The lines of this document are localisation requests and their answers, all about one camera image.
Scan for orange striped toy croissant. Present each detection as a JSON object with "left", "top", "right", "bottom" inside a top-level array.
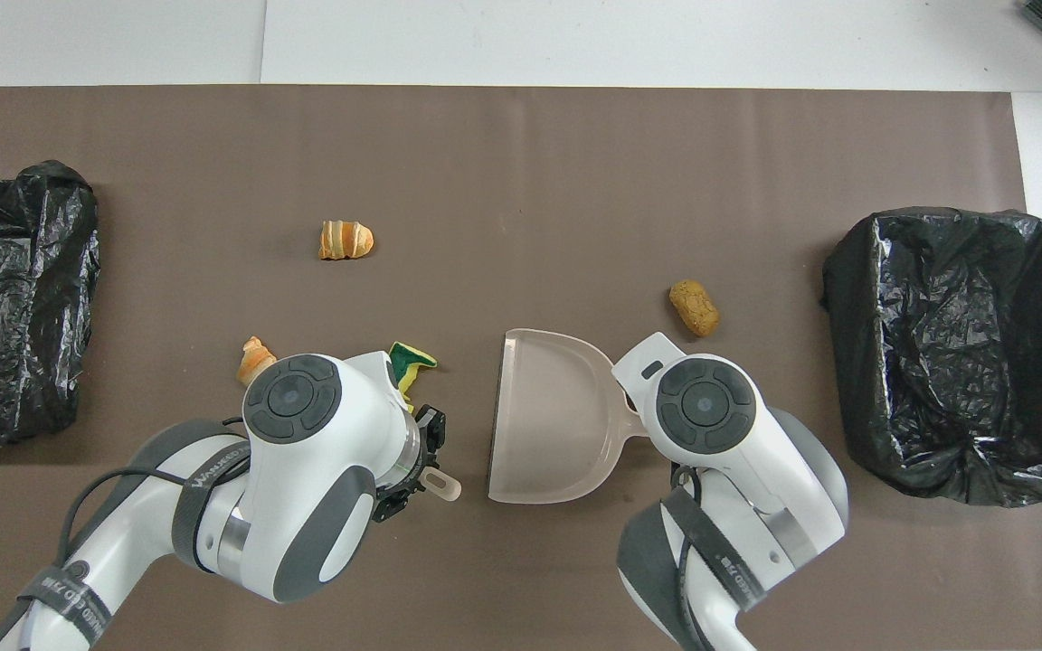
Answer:
[
  {"left": 319, "top": 220, "right": 375, "bottom": 261},
  {"left": 238, "top": 336, "right": 278, "bottom": 385}
]

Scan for beige handled hand brush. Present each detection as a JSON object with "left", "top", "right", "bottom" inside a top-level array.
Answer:
[{"left": 420, "top": 466, "right": 463, "bottom": 503}]

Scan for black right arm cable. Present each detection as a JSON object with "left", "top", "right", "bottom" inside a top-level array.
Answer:
[{"left": 664, "top": 459, "right": 714, "bottom": 651}]

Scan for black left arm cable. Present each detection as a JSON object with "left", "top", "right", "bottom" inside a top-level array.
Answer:
[{"left": 58, "top": 416, "right": 251, "bottom": 580}]

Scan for brown table mat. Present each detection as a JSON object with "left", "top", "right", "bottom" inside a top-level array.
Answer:
[{"left": 0, "top": 86, "right": 1042, "bottom": 651}]

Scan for pale pink plastic dustpan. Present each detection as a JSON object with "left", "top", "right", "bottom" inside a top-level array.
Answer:
[{"left": 488, "top": 328, "right": 650, "bottom": 505}]

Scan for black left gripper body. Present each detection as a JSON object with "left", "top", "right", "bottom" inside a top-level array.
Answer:
[{"left": 394, "top": 420, "right": 436, "bottom": 494}]

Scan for brown toy bread roll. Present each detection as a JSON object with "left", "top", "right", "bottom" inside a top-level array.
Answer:
[{"left": 669, "top": 279, "right": 721, "bottom": 338}]

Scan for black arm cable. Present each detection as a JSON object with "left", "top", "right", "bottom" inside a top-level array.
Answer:
[
  {"left": 58, "top": 416, "right": 251, "bottom": 580},
  {"left": 664, "top": 459, "right": 714, "bottom": 651}
]

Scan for yellow sponge green scourer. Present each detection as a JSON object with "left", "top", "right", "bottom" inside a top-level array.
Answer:
[{"left": 390, "top": 341, "right": 439, "bottom": 399}]

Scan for bin lined black plastic bag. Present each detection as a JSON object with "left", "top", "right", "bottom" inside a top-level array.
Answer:
[
  {"left": 0, "top": 160, "right": 101, "bottom": 446},
  {"left": 822, "top": 207, "right": 1042, "bottom": 507}
]

